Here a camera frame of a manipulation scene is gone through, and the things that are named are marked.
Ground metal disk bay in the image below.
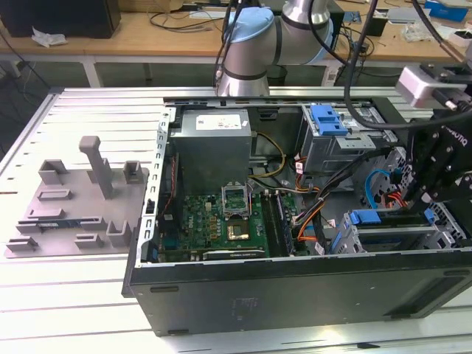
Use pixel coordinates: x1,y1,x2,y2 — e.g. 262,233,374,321
330,207,468,255

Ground crumpled white plastic wrap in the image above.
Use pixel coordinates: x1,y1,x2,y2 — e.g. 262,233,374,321
31,25,69,48

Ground large black box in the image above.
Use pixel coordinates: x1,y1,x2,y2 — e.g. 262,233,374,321
0,0,122,40

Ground CPU socket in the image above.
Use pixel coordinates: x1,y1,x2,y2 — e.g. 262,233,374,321
225,219,251,243

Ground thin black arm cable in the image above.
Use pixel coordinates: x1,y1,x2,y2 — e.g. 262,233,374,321
213,0,240,88

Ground blue plastic drive latch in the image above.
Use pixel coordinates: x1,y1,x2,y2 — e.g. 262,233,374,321
310,105,350,136

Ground black speaker box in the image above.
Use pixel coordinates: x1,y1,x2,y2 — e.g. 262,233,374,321
330,10,346,53

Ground green motherboard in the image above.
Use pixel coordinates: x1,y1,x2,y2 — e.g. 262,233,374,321
158,191,296,263

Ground black bin under desk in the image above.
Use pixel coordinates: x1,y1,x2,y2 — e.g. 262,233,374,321
267,66,287,88

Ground grey power supply unit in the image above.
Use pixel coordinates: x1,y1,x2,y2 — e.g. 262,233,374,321
168,108,254,185

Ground thick black camera cable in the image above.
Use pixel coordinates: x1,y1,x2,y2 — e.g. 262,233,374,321
308,0,472,131

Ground wooden desk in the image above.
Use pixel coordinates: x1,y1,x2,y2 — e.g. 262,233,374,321
0,0,472,88

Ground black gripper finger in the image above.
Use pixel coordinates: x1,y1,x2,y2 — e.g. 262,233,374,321
418,149,472,206
402,131,445,203

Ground grey parts rack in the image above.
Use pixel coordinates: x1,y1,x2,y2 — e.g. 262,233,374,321
3,135,151,261

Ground metal socket cover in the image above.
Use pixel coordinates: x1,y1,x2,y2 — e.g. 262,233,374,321
220,183,249,218

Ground white tray with black part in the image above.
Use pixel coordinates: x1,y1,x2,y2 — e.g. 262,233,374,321
442,25,472,47

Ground yellow power wire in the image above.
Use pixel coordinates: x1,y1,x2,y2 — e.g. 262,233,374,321
249,132,287,180

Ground black open PC case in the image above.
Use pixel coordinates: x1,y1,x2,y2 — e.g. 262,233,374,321
121,94,472,337

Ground power wire with black plug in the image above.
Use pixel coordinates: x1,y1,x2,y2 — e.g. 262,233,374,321
382,166,409,209

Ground black cable on desk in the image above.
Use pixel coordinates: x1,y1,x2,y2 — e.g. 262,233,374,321
148,9,229,35

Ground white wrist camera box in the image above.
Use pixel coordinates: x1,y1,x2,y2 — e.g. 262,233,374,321
395,65,437,108

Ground orange data wire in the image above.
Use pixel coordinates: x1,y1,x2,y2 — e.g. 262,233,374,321
294,206,322,243

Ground red and black fan wire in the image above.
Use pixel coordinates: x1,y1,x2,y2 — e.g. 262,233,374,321
162,154,182,223

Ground blue cardboard box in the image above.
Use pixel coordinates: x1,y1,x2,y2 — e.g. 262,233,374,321
423,0,469,23

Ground black cable bundle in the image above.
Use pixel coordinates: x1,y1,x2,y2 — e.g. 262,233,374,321
291,146,392,226

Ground clear plastic bags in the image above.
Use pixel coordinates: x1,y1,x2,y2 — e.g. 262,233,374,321
400,14,433,42

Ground black graphics card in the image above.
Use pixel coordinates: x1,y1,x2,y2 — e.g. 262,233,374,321
201,247,266,261

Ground metal optical drive cage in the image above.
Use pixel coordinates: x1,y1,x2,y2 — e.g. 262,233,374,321
298,105,398,175

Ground small black container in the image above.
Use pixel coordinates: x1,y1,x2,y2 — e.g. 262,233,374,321
370,14,390,37

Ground black RAM stick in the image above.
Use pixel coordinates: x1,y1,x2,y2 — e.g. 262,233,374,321
261,190,283,257
274,191,295,255

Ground blue data wire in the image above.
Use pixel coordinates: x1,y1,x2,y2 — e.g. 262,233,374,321
364,168,392,209

